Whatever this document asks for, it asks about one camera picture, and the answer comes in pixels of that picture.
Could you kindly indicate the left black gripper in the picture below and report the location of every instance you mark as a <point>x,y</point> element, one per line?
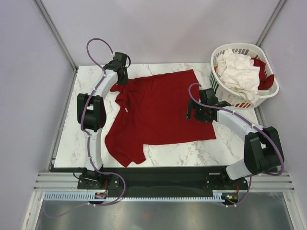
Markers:
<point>126,80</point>

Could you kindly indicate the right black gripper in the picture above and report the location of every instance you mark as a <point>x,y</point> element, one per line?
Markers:
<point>192,105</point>

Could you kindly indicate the red t shirt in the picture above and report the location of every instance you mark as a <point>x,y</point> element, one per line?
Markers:
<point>153,111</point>

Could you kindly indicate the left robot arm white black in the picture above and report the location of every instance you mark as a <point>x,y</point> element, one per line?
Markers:
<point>91,115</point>

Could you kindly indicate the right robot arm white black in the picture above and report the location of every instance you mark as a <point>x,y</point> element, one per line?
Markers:
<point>262,148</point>

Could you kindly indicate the white laundry basket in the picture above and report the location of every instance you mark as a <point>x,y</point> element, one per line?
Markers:
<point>225,94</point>

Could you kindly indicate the white t shirt pile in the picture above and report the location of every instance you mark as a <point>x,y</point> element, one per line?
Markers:
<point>238,73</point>

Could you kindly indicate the red cloth in basket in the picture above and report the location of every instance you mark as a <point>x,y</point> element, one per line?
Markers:
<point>265,81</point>

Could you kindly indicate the white slotted cable duct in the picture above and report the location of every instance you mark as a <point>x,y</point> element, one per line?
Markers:
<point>99,197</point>

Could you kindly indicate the left aluminium corner post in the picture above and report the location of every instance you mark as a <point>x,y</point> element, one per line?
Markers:
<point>55,33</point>

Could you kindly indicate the aluminium corner post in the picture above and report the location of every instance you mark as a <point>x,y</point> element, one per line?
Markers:
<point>271,21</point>
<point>55,33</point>

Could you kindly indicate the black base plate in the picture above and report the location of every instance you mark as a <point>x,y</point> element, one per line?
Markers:
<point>184,181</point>

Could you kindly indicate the right aluminium corner post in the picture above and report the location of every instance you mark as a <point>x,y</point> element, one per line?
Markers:
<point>271,21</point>

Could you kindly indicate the aluminium rail frame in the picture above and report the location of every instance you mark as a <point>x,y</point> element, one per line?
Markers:
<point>64,181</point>

